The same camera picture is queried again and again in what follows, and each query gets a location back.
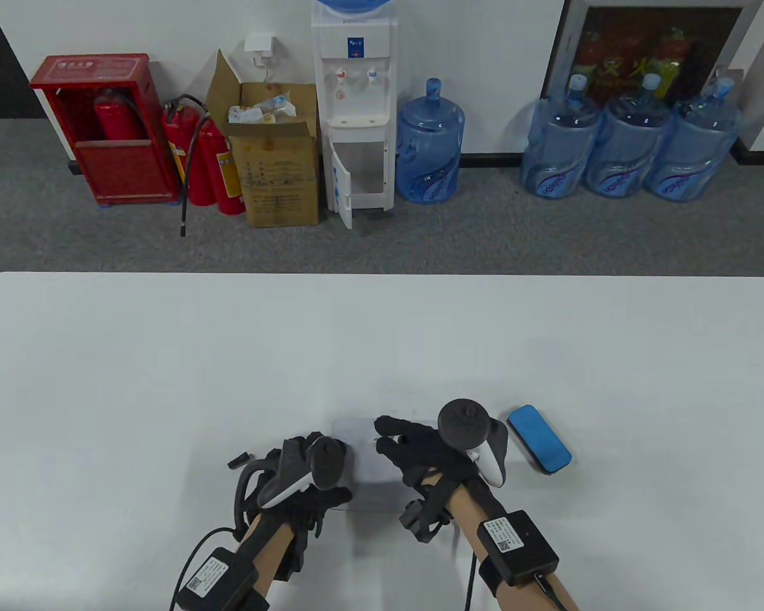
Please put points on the black labelled wrist box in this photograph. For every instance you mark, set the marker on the black labelled wrist box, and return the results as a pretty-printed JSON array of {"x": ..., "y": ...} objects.
[
  {"x": 213, "y": 576},
  {"x": 516, "y": 544}
]

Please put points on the white water dispenser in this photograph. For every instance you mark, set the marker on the white water dispenser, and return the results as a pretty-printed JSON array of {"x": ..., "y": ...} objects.
[{"x": 356, "y": 83}]

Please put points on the framed glass poster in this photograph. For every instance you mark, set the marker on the framed glass poster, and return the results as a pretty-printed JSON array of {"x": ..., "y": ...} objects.
[{"x": 624, "y": 44}]

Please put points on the person's left hand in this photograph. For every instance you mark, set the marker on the person's left hand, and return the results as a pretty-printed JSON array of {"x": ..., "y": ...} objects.
[{"x": 312, "y": 509}]

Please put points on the black marker cap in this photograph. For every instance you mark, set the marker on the black marker cap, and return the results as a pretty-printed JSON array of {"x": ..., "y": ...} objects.
[{"x": 239, "y": 460}]

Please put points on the blue dispenser water bottle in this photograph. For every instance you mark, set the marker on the blue dispenser water bottle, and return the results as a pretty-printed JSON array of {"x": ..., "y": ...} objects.
[{"x": 353, "y": 6}]

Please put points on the white wall socket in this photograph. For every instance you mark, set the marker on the white wall socket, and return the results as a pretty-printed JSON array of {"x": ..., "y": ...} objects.
[{"x": 259, "y": 46}]

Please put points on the blue whiteboard eraser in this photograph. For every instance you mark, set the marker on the blue whiteboard eraser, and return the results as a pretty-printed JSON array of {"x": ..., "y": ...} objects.
[{"x": 541, "y": 442}]

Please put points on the person's right hand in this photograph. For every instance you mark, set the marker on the person's right hand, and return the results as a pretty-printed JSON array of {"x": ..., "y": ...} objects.
[{"x": 420, "y": 452}]

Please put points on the plastic wrappers trash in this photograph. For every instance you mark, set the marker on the plastic wrappers trash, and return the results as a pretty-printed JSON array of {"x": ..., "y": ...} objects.
[{"x": 261, "y": 111}]

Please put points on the small white whiteboard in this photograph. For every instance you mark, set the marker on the small white whiteboard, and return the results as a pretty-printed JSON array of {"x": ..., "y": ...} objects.
[{"x": 366, "y": 471}]

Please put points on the open cardboard box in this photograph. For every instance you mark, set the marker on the open cardboard box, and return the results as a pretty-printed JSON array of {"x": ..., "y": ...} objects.
[{"x": 280, "y": 178}]

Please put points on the red fire extinguisher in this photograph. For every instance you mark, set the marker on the red fire extinguisher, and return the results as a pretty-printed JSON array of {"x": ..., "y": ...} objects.
[
  {"x": 188, "y": 146},
  {"x": 118, "y": 121},
  {"x": 226, "y": 172}
]

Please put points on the black door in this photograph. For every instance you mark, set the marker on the black door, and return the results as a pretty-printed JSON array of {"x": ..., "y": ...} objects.
[{"x": 0, "y": 63}]

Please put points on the person's left forearm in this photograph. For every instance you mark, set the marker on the person's left forearm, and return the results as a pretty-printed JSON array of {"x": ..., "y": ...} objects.
[{"x": 267, "y": 547}]

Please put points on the black and white controller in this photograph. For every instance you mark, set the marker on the black and white controller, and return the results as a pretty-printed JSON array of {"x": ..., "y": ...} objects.
[
  {"x": 305, "y": 471},
  {"x": 468, "y": 423}
]

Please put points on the blue water jug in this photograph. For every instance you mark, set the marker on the blue water jug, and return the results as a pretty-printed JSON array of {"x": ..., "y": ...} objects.
[
  {"x": 560, "y": 153},
  {"x": 430, "y": 153},
  {"x": 691, "y": 159},
  {"x": 627, "y": 153}
]

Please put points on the red fire extinguisher cabinet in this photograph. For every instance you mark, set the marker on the red fire extinguisher cabinet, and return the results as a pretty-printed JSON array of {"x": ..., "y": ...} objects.
[{"x": 121, "y": 172}]

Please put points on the person's right forearm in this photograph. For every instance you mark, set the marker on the person's right forearm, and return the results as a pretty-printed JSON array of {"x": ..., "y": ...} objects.
[{"x": 471, "y": 509}]

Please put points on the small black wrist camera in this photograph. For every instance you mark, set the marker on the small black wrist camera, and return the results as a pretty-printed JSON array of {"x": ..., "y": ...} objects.
[
  {"x": 420, "y": 522},
  {"x": 290, "y": 563}
]

